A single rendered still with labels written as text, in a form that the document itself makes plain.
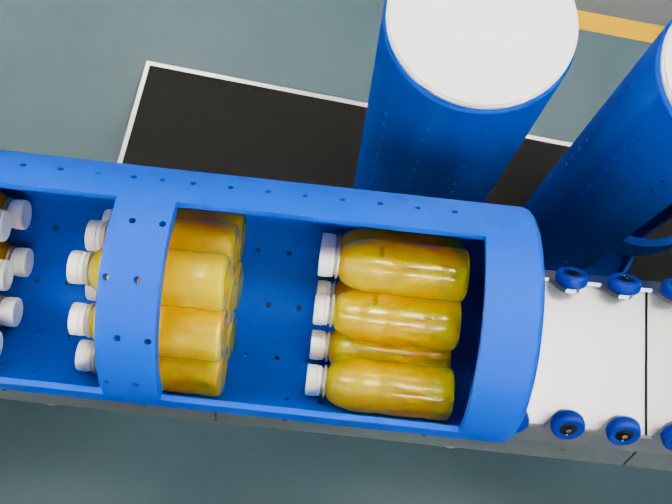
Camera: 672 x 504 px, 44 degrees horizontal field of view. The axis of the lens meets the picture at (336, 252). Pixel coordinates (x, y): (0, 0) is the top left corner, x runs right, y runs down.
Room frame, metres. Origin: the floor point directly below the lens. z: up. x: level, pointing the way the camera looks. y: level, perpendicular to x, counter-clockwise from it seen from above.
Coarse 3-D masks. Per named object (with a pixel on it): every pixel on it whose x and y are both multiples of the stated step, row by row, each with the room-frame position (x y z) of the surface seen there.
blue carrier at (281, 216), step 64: (64, 192) 0.27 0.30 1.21; (128, 192) 0.28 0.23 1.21; (192, 192) 0.29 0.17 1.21; (256, 192) 0.30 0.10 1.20; (320, 192) 0.31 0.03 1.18; (384, 192) 0.34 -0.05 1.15; (64, 256) 0.25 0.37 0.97; (128, 256) 0.20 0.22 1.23; (256, 256) 0.28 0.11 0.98; (512, 256) 0.26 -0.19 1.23; (64, 320) 0.16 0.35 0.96; (128, 320) 0.13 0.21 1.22; (256, 320) 0.20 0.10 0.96; (512, 320) 0.18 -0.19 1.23; (0, 384) 0.06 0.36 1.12; (64, 384) 0.07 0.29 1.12; (128, 384) 0.07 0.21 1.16; (256, 384) 0.11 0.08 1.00; (512, 384) 0.12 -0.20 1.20
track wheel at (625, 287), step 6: (612, 276) 0.32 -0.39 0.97; (618, 276) 0.33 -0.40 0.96; (624, 276) 0.33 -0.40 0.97; (630, 276) 0.33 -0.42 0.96; (612, 282) 0.31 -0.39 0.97; (618, 282) 0.31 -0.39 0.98; (624, 282) 0.31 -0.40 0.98; (630, 282) 0.32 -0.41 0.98; (636, 282) 0.32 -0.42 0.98; (612, 288) 0.31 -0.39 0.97; (618, 288) 0.31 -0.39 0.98; (624, 288) 0.30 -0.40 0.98; (630, 288) 0.31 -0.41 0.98; (636, 288) 0.31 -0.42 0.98; (624, 294) 0.30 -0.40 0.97; (630, 294) 0.30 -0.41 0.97
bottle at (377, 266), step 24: (360, 240) 0.28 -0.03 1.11; (384, 240) 0.29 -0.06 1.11; (336, 264) 0.25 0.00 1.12; (360, 264) 0.25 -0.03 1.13; (384, 264) 0.25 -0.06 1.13; (408, 264) 0.26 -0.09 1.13; (432, 264) 0.26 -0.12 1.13; (456, 264) 0.27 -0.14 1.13; (360, 288) 0.23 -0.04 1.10; (384, 288) 0.23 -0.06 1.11; (408, 288) 0.23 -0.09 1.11; (432, 288) 0.24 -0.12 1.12; (456, 288) 0.24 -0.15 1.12
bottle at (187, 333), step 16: (160, 320) 0.15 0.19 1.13; (176, 320) 0.16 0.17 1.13; (192, 320) 0.16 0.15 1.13; (208, 320) 0.16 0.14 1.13; (224, 320) 0.16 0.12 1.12; (160, 336) 0.14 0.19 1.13; (176, 336) 0.14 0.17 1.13; (192, 336) 0.14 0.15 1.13; (208, 336) 0.14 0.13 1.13; (224, 336) 0.15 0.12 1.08; (160, 352) 0.12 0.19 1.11; (176, 352) 0.12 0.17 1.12; (192, 352) 0.12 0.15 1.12; (208, 352) 0.13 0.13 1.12
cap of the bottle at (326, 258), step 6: (324, 246) 0.27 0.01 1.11; (330, 246) 0.27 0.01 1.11; (324, 252) 0.26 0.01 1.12; (330, 252) 0.26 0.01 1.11; (324, 258) 0.26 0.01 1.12; (330, 258) 0.26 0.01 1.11; (318, 264) 0.25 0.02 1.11; (324, 264) 0.25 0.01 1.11; (330, 264) 0.25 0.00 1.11; (318, 270) 0.24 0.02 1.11; (324, 270) 0.24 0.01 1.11; (330, 270) 0.24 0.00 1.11; (324, 276) 0.24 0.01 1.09; (330, 276) 0.24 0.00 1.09
